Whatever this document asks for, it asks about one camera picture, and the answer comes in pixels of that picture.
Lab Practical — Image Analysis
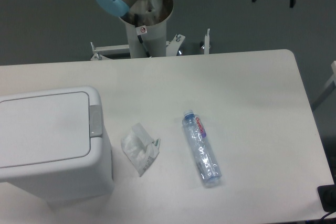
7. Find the clear plastic water bottle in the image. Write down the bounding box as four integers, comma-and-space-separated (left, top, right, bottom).
182, 110, 222, 187

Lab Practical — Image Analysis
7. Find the black device at table edge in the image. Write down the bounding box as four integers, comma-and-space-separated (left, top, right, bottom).
317, 184, 335, 212

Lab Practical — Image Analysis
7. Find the white plastic trash can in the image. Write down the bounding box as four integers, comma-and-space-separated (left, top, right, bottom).
1, 86, 114, 202

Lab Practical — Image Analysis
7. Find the white frame at right edge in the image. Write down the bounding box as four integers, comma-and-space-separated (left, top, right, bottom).
311, 60, 336, 111

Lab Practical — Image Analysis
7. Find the crumpled white plastic wrapper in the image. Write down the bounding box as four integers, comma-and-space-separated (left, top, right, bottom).
121, 123, 161, 177

